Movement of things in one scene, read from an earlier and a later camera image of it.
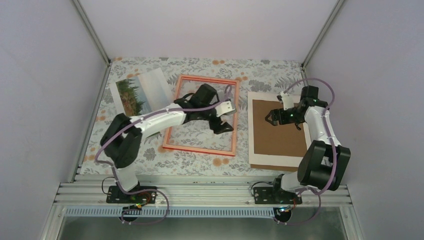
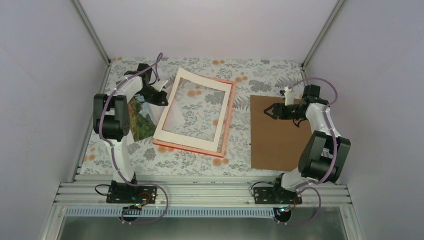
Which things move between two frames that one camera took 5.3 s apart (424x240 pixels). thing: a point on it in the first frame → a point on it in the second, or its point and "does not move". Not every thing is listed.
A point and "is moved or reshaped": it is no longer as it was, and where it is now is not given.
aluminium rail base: (192, 190) does not move
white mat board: (252, 96) → (167, 82)
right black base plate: (271, 195) does not move
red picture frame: (211, 79) is moved or reshaped
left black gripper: (221, 128) → (158, 101)
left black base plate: (116, 195) does not move
